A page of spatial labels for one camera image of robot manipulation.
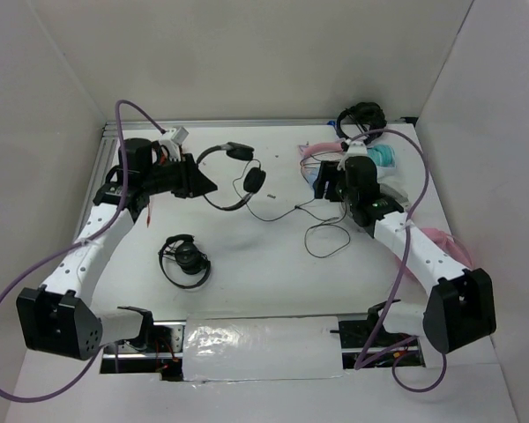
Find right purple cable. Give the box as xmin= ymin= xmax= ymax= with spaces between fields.
xmin=347 ymin=129 xmax=449 ymax=391

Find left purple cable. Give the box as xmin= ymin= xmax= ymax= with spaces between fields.
xmin=0 ymin=100 xmax=168 ymax=403

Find purple cable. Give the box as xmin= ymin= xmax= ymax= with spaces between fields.
xmin=0 ymin=100 xmax=168 ymax=403
xmin=347 ymin=129 xmax=449 ymax=391

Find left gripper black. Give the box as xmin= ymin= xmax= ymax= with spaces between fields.
xmin=141 ymin=152 xmax=218 ymax=198

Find pink blue cat-ear headphones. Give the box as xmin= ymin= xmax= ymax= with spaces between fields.
xmin=297 ymin=140 xmax=343 ymax=189

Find teal white headphones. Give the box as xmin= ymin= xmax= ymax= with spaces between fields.
xmin=367 ymin=145 xmax=397 ymax=179

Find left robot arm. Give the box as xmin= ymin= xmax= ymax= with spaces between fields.
xmin=16 ymin=137 xmax=217 ymax=360

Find glossy white tape sheet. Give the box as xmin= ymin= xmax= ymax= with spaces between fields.
xmin=183 ymin=316 xmax=344 ymax=382

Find black wired headphones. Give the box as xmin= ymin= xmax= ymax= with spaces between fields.
xmin=195 ymin=140 xmax=352 ymax=259

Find black headphones at back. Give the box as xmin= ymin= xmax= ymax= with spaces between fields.
xmin=334 ymin=101 xmax=387 ymax=139

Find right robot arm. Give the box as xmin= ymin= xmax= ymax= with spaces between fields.
xmin=314 ymin=156 xmax=496 ymax=354

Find small black folded headphones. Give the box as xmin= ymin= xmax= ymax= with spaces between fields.
xmin=158 ymin=234 xmax=212 ymax=291

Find grey white headphones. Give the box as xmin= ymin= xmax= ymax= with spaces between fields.
xmin=380 ymin=181 xmax=411 ymax=209

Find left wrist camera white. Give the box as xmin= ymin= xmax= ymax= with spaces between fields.
xmin=158 ymin=127 xmax=189 ymax=157

